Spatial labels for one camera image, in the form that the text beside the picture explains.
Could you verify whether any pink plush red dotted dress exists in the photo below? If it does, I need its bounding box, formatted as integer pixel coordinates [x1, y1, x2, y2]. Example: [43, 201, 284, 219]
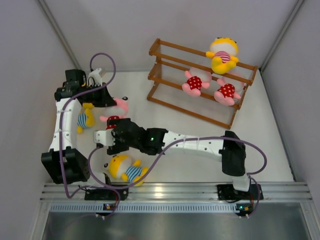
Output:
[99, 96, 129, 130]

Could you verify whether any yellow plush blue-striped shirt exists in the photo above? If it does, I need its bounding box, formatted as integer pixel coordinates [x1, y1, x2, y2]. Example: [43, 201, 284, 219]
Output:
[77, 103, 95, 134]
[103, 154, 149, 184]

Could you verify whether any yellow plush blue-striped shirt front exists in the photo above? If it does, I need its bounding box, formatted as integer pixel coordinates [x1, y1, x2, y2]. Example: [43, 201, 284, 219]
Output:
[103, 154, 149, 184]

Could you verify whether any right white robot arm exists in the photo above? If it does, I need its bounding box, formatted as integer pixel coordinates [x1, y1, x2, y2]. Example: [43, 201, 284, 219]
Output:
[101, 118, 252, 199]

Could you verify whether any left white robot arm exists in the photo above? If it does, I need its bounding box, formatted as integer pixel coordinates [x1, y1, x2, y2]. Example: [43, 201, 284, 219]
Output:
[41, 68, 117, 185]

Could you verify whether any wooden three-tier shelf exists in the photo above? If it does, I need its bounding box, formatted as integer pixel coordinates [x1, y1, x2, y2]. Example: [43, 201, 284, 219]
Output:
[147, 38, 258, 129]

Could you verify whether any yellow plush pink-striped shirt right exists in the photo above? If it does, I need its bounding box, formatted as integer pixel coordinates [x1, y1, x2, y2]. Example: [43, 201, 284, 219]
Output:
[205, 37, 239, 75]

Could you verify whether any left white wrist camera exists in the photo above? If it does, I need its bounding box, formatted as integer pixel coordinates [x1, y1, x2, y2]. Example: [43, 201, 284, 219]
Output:
[87, 68, 106, 87]

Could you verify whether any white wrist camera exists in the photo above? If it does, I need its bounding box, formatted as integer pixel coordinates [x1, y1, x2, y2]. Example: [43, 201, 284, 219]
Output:
[87, 68, 106, 87]
[93, 129, 115, 147]

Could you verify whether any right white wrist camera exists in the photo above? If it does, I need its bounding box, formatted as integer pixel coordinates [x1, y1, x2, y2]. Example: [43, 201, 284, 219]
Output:
[93, 129, 115, 147]

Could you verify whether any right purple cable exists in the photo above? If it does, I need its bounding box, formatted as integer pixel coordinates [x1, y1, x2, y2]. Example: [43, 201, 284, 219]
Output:
[88, 136, 268, 218]

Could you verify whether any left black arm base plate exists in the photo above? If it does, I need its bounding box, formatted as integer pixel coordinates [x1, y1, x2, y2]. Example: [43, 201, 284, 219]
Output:
[82, 186, 129, 201]

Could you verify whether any aluminium mounting rail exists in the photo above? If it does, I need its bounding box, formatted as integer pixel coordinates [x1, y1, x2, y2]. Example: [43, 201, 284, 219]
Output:
[40, 182, 313, 216]

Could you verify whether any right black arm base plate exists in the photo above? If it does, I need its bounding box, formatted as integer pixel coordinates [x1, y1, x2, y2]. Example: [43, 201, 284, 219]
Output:
[216, 184, 264, 203]

